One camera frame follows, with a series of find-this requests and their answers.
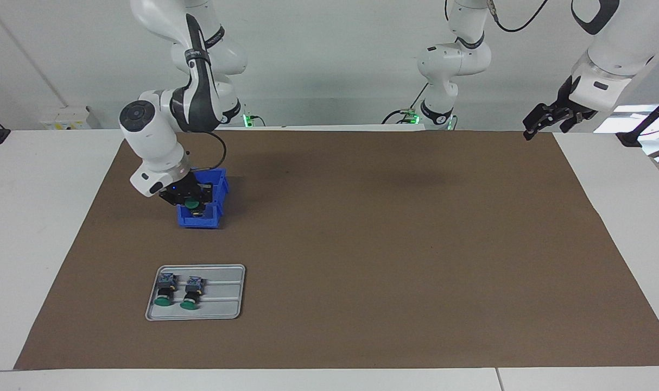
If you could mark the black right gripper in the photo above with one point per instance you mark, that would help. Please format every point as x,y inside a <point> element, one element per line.
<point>183,189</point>

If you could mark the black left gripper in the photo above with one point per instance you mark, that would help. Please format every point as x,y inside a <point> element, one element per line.
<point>575,103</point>

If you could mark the green push button switch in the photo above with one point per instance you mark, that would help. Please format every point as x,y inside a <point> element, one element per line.
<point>191,293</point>
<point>165,290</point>
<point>191,203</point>

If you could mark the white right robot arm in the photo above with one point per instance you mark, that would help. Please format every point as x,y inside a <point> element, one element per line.
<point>150,146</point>

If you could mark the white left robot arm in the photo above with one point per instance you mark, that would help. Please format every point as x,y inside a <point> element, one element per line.
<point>612,54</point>

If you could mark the blue plastic storage bin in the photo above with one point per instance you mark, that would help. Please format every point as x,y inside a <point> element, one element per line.
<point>210,222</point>

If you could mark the black angled stand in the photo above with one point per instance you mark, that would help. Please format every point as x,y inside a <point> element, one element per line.
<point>641,127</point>

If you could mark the grey metal tray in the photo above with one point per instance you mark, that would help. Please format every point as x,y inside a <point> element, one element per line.
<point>229,296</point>

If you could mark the brown paper table mat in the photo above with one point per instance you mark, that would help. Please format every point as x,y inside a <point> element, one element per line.
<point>416,271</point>

